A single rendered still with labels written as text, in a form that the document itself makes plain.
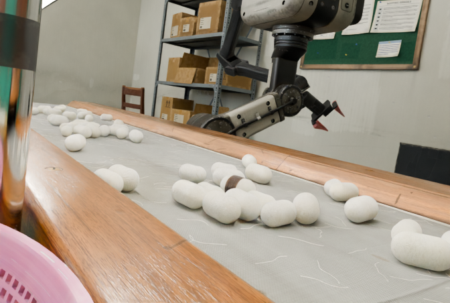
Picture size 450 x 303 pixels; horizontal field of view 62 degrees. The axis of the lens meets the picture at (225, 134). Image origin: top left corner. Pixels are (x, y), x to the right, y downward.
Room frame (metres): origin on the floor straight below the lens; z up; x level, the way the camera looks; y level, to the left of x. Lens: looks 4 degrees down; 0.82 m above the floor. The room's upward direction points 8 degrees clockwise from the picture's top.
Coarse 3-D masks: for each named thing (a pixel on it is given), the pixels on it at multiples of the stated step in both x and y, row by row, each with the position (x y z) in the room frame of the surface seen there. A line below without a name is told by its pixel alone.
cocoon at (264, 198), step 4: (248, 192) 0.31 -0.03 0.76; (252, 192) 0.30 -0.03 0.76; (256, 192) 0.30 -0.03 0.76; (260, 192) 0.30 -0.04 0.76; (256, 196) 0.30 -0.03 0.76; (260, 196) 0.30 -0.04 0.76; (264, 196) 0.29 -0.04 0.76; (268, 196) 0.29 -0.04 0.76; (272, 196) 0.30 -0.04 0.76; (260, 200) 0.29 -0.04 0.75; (264, 200) 0.29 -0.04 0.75; (268, 200) 0.29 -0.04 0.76; (272, 200) 0.29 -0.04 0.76; (264, 204) 0.29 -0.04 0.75
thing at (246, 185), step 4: (228, 176) 0.34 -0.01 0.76; (224, 180) 0.34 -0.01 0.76; (240, 180) 0.33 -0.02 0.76; (244, 180) 0.33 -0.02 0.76; (248, 180) 0.33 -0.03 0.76; (220, 184) 0.35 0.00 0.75; (224, 184) 0.34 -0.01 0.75; (240, 184) 0.33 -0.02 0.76; (244, 184) 0.33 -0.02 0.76; (248, 184) 0.33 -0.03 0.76; (252, 184) 0.33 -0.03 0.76; (240, 188) 0.33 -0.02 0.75; (244, 188) 0.33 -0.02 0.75; (248, 188) 0.33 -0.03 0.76; (252, 188) 0.33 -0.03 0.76; (224, 192) 0.34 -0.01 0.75
